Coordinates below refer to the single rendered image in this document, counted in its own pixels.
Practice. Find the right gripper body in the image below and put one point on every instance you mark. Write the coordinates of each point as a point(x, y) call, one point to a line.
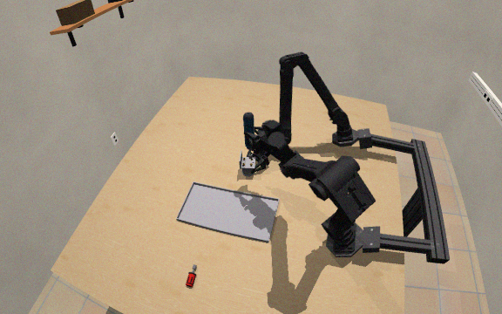
point(260, 156)

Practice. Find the red-handled nut driver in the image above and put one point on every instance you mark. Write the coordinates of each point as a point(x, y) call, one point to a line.
point(191, 277)

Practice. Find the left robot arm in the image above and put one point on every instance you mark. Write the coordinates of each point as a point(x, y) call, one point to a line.
point(336, 183)

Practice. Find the blue electric nut driver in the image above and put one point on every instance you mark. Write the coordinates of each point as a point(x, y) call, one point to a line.
point(248, 120)

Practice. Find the grey metal bracket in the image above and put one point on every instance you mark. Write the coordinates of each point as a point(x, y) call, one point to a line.
point(247, 162)

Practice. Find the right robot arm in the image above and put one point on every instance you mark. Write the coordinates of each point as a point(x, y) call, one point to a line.
point(339, 117)

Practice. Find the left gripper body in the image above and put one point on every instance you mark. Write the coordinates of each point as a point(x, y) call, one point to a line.
point(256, 143)

